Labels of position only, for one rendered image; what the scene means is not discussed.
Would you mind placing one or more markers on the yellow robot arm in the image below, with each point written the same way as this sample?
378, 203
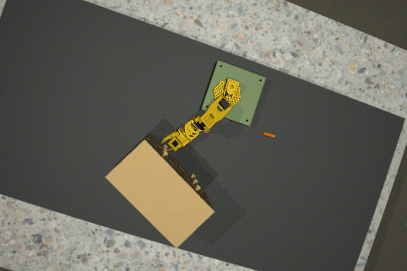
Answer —
226, 91

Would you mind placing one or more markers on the orange battery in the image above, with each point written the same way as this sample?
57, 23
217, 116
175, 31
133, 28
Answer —
268, 134

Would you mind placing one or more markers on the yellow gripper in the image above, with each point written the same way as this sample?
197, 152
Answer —
179, 139

